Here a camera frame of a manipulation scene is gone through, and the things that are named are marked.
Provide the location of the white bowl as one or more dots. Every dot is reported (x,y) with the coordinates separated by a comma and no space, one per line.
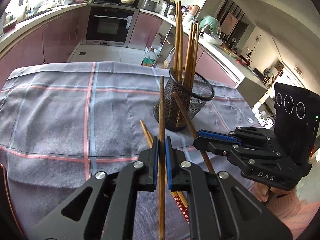
(212,40)

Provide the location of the white casserole pot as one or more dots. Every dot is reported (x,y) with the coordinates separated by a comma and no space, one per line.
(128,0)

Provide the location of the black mesh utensil holder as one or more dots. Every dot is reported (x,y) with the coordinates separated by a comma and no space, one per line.
(197,100)

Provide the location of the silver metal container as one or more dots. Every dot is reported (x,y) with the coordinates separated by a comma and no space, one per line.
(150,4)

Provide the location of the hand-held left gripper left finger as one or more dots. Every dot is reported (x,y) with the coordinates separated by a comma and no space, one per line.
(155,160)

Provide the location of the light wooden chopstick patterned end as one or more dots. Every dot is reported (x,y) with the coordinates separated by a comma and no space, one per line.
(150,137)
(145,130)

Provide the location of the dark brown chopstick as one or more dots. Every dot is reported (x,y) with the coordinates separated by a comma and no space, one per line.
(185,115)
(162,110)

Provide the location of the teal dome cover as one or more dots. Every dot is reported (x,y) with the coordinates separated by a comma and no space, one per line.
(208,22)

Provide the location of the steel cooking pot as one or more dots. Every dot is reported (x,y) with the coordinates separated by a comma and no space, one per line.
(169,10)

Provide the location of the red box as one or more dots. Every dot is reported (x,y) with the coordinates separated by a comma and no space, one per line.
(10,27)

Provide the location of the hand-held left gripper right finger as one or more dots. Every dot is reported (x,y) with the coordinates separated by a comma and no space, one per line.
(168,162)

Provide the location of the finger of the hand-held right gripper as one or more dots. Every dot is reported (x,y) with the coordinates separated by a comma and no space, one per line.
(220,137)
(212,146)

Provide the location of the bunch of bamboo chopsticks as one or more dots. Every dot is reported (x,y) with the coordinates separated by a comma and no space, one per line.
(179,42)

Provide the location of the clear plastic bag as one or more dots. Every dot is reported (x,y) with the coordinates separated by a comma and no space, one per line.
(168,61)

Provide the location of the person's right forearm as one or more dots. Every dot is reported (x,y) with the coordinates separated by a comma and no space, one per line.
(292,210)

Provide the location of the cooking oil bottle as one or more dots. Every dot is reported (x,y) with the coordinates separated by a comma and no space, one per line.
(149,58)

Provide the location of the grey checked cloth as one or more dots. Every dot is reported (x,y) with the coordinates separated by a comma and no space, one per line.
(50,120)

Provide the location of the black built-in oven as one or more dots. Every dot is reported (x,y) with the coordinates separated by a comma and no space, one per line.
(110,25)

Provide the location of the person's right hand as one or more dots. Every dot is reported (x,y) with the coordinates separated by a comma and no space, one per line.
(261,192)

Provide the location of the pink kettle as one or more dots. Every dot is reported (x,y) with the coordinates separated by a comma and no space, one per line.
(193,10)

